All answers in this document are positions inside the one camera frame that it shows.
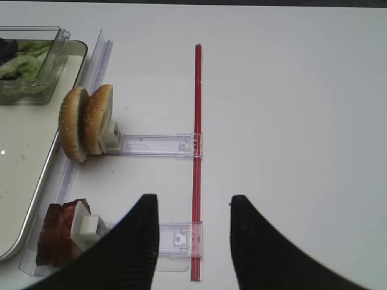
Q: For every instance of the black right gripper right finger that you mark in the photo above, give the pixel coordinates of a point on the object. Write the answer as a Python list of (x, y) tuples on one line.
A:
[(342, 246)]

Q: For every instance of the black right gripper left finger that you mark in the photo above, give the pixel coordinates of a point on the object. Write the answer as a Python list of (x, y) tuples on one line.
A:
[(125, 258)]

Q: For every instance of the white meat pusher block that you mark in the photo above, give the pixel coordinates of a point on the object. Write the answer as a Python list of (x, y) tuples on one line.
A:
[(86, 229)]

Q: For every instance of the clear meat pusher track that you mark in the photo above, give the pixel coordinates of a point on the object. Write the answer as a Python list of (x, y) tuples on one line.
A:
[(179, 243)]

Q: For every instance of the rear dark meat slice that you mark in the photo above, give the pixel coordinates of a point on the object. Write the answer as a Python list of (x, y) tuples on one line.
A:
[(64, 248)]

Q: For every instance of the dark meat slice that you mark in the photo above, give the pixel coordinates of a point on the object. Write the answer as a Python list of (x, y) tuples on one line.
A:
[(48, 235), (64, 248)]

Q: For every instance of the front dark meat slice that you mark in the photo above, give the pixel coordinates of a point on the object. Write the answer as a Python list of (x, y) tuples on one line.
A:
[(48, 235)]

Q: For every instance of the green lettuce leaves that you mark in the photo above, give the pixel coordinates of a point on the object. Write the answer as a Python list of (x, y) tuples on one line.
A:
[(24, 68)]

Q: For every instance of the white bun pusher block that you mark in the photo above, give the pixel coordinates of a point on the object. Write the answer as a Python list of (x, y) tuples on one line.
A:
[(111, 139)]

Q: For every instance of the clear bun pusher track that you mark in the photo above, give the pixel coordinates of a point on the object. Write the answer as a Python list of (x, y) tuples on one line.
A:
[(176, 146)]

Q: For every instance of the inner sesame bun half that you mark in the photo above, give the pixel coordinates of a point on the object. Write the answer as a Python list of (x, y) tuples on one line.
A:
[(96, 117)]

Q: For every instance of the sesame bun half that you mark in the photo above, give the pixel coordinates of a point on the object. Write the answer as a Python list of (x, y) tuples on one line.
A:
[(96, 117), (70, 123)]

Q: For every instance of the outer sesame bun half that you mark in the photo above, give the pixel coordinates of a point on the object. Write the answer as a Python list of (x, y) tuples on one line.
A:
[(70, 123)]

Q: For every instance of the silver metal tray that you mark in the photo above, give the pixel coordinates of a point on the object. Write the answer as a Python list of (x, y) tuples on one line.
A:
[(28, 141)]

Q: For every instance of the clear plastic salad container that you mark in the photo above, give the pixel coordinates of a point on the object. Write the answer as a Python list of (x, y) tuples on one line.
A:
[(53, 64)]

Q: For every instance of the purple cabbage leaves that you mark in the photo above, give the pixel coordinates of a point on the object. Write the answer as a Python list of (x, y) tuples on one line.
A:
[(8, 50)]

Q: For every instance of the clear right divider wall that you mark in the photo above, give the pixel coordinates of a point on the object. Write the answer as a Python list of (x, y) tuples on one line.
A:
[(59, 183)]

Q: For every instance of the red right rail strip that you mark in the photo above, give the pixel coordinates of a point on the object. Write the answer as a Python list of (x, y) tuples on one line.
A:
[(196, 185)]

